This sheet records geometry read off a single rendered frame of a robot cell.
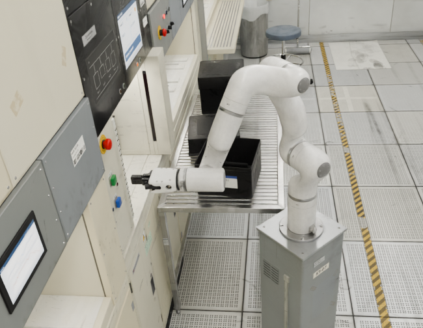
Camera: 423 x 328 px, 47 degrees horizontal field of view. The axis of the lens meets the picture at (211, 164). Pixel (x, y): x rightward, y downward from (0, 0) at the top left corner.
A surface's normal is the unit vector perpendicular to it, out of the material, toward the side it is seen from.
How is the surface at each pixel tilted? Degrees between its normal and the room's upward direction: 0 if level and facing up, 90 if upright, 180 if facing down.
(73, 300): 0
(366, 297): 0
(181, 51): 90
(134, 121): 90
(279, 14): 90
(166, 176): 3
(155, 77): 90
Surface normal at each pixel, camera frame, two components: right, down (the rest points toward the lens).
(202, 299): -0.07, -0.84
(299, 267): -0.78, 0.39
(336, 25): -0.11, 0.55
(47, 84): 0.99, 0.00
